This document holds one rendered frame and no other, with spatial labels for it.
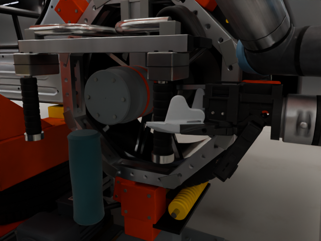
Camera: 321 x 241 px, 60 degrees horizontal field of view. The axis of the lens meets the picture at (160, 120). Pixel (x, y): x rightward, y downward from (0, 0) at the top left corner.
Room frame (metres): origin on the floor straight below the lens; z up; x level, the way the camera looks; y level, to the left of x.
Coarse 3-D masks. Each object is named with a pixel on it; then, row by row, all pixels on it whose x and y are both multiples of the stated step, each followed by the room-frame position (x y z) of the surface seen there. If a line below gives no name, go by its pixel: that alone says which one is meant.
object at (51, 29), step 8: (128, 0) 0.77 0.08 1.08; (120, 8) 0.77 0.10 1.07; (128, 8) 0.77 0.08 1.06; (128, 16) 0.77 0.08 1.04; (48, 24) 0.65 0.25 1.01; (56, 24) 0.64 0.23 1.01; (64, 24) 0.63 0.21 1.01; (72, 24) 0.63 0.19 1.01; (80, 24) 0.64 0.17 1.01; (88, 24) 0.65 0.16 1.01; (24, 32) 0.67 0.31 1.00; (32, 32) 0.66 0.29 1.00; (40, 32) 0.65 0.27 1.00; (48, 32) 0.64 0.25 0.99; (56, 32) 0.63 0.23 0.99; (64, 32) 0.63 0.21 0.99; (72, 32) 0.63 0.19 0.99; (80, 32) 0.63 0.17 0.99; (88, 32) 0.64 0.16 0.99; (96, 32) 0.66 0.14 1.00; (104, 32) 0.68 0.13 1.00; (112, 32) 0.70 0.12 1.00
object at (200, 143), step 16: (112, 16) 0.89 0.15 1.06; (208, 48) 0.79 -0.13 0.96; (96, 64) 0.97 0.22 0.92; (112, 64) 1.06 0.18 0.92; (128, 64) 0.90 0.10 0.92; (176, 80) 0.83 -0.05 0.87; (112, 128) 0.96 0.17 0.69; (128, 128) 1.03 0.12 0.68; (144, 128) 0.89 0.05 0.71; (112, 144) 0.90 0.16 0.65; (128, 144) 0.93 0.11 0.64; (144, 144) 0.87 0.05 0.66; (176, 144) 0.83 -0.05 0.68; (192, 144) 0.98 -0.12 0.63; (144, 160) 0.85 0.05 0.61; (176, 160) 0.81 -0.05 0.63
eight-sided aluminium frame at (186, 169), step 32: (96, 0) 0.81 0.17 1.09; (160, 0) 0.75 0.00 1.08; (192, 0) 0.70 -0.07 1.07; (224, 32) 0.67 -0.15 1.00; (64, 64) 0.88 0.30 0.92; (224, 64) 0.66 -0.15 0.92; (64, 96) 0.87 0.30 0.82; (96, 128) 0.89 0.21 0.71; (128, 160) 0.84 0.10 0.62; (192, 160) 0.69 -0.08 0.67
